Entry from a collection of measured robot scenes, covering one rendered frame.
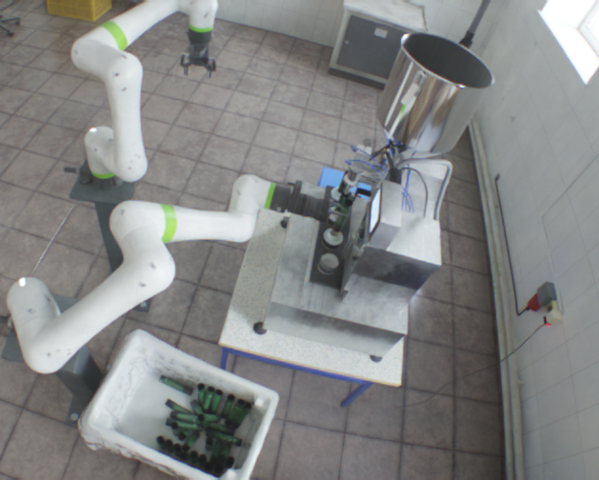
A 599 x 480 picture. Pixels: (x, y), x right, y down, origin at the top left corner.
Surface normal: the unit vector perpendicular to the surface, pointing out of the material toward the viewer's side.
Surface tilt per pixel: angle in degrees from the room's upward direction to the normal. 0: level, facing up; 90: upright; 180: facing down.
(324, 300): 0
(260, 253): 0
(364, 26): 90
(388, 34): 90
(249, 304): 0
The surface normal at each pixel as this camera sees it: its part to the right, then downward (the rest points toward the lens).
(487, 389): 0.22, -0.60
